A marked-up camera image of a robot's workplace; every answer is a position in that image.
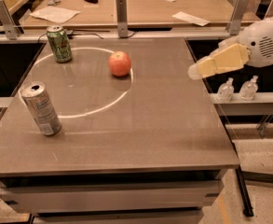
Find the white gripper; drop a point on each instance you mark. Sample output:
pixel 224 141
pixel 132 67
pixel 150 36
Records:
pixel 261 44

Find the green soda can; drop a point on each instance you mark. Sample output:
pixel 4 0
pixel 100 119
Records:
pixel 59 43

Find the silver redbull can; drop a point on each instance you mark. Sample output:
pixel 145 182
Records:
pixel 37 100

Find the white paper sheet right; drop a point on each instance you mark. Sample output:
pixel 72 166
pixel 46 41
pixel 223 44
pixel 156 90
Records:
pixel 190 18

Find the clear sanitizer bottle right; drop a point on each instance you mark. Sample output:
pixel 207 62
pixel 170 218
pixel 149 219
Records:
pixel 249 89

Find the clear sanitizer bottle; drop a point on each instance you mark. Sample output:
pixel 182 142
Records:
pixel 226 91
pixel 249 89

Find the clear sanitizer bottle left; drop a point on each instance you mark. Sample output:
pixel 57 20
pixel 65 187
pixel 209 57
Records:
pixel 226 91

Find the red apple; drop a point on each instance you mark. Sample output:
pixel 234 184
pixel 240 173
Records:
pixel 119 63

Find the wooden back desk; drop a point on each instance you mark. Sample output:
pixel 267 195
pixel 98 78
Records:
pixel 145 13

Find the black power adapter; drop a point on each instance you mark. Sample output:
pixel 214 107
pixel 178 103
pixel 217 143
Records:
pixel 69 32

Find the white paper sheet left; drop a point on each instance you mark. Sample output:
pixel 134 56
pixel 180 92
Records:
pixel 55 14

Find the metal drawer front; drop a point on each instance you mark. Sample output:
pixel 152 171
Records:
pixel 113 197

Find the right metal bracket post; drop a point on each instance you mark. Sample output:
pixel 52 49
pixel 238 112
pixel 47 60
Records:
pixel 233 26

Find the metal bracket post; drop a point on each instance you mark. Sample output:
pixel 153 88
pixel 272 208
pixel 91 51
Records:
pixel 233 26
pixel 11 30
pixel 122 18

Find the middle metal bracket post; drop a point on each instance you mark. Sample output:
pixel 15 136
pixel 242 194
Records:
pixel 122 18

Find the left metal bracket post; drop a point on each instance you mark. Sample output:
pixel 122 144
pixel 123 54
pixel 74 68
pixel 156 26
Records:
pixel 11 30

